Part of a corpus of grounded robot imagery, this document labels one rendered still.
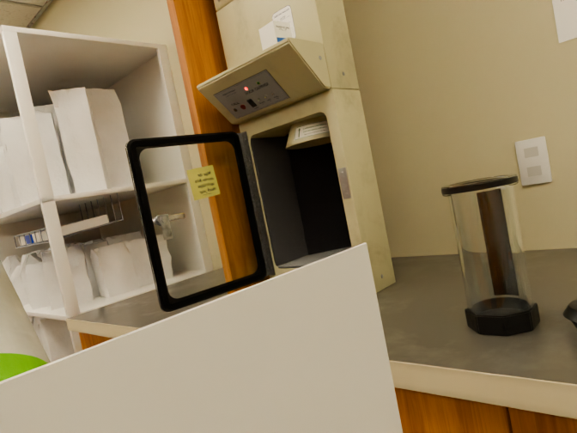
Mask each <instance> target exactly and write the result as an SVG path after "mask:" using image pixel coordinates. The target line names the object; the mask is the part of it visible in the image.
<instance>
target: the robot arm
mask: <svg viewBox="0 0 577 433"><path fill-rule="evenodd" d="M48 363H50V360H49V358H48V356H47V355H46V352H45V350H44V348H43V346H42V344H41V343H40V341H39V337H38V335H37V333H36V331H35V330H34V328H33V325H32V323H31V321H30V319H29V318H28V316H27V313H26V311H25V309H24V307H23V306H22V303H21V300H20V298H19V296H18V295H17V293H16V291H15V288H14V286H13V284H12V283H11V281H10V279H9V276H8V274H7V272H6V271H5V269H4V267H3V264H2V262H1V260H0V381H4V380H6V379H9V378H11V377H13V376H16V375H19V374H22V373H24V372H27V371H29V370H31V369H36V368H38V367H40V366H42V365H45V364H48Z"/></svg>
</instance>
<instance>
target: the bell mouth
mask: <svg viewBox="0 0 577 433"><path fill-rule="evenodd" d="M326 143H331V136H330V131H329V126H328V122H327V118H326V116H321V117H317V118H312V119H306V120H303V121H301V122H298V123H295V124H293V125H291V126H290V130H289V135H288V141H287V146H286V149H303V148H309V147H313V146H318V145H322V144H326Z"/></svg>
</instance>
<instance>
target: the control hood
mask: <svg viewBox="0 0 577 433"><path fill-rule="evenodd" d="M263 70H268V72H269V73H270V74H271V75H272V77H273V78H274V79H275V80H276V81H277V83H278V84H279V85H280V86H281V87H282V89H283V90H284V91H285V92H286V93H287V95H288V96H289V97H290V98H288V99H286V100H284V101H280V102H277V103H276V104H273V105H271V106H268V107H265V108H263V109H260V110H258V111H256V112H254V113H250V114H247V115H246V116H243V117H241V118H238V119H236V118H235V116H233V114H231V112H229V110H227V108H225V106H223V104H221V102H220V101H219V100H217V98H216V97H215V96H214V94H216V93H218V92H220V91H222V90H224V89H226V88H229V87H231V86H233V85H235V84H236V83H238V82H241V81H243V80H245V79H247V78H248V77H250V76H254V75H256V74H258V73H259V72H261V71H263ZM330 87H331V83H330V78H329V74H328V69H327V64H326V60H325V52H324V47H323V44H321V43H319V42H313V41H309V40H299V39H295V38H289V37H288V38H286V39H284V40H282V41H280V42H278V43H276V44H275V45H273V46H270V47H268V48H267V49H265V50H263V51H261V52H259V53H257V54H255V55H254V56H252V57H250V58H248V59H246V60H244V61H242V62H240V63H239V64H237V65H235V66H233V67H231V68H229V69H227V70H225V71H223V72H222V73H220V74H218V75H216V76H213V77H212V78H210V79H209V80H207V81H205V82H202V83H200V84H199V85H197V89H198V91H199V92H200V93H201V94H202V95H203V96H204V97H205V98H206V99H207V100H208V101H209V102H210V103H211V104H212V105H213V106H214V107H215V108H216V109H217V110H218V111H219V112H220V113H221V114H222V115H223V116H224V117H225V118H226V119H227V120H228V121H229V122H230V123H231V124H233V125H237V124H240V123H243V122H245V121H247V120H249V119H254V118H256V117H258V116H260V115H263V114H266V113H269V112H271V111H274V110H276V109H278V108H281V107H285V106H287V105H289V104H292V103H294V102H297V101H300V100H302V99H305V98H307V97H309V96H312V95H315V94H318V93H320V92H323V91H325V90H327V89H329V88H330Z"/></svg>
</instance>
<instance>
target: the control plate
mask: <svg viewBox="0 0 577 433"><path fill-rule="evenodd" d="M257 81H259V82H260V85H257V84H256V82H257ZM244 87H248V90H245V89H244ZM271 92H274V93H275V94H274V95H272V94H271ZM264 95H267V96H268V97H267V98H264ZM214 96H215V97H216V98H217V100H219V101H220V102H221V104H223V106H225V108H227V110H229V112H231V114H233V116H235V118H236V119H238V118H241V117H243V116H246V115H247V114H250V113H254V112H256V111H258V110H260V109H263V108H265V107H268V106H271V105H273V104H276V103H277V102H280V101H284V100H286V99H288V98H290V97H289V96H288V95H287V93H286V92H285V91H284V90H283V89H282V87H281V86H280V85H279V84H278V83H277V81H276V80H275V79H274V78H273V77H272V75H271V74H270V73H269V72H268V70H263V71H261V72H259V73H258V74H256V75H254V76H250V77H248V78H247V79H245V80H243V81H241V82H238V83H236V84H235V85H233V86H231V87H229V88H226V89H224V90H222V91H220V92H218V93H216V94H214ZM258 98H260V99H261V101H258ZM249 99H252V100H253V101H254V102H255V104H256V105H257V106H256V107H252V106H251V105H250V104H249V103H248V102H247V100H249ZM240 105H245V106H246V109H242V108H241V107H240ZM234 108H236V109H237V110H238V111H237V112H235V111H234Z"/></svg>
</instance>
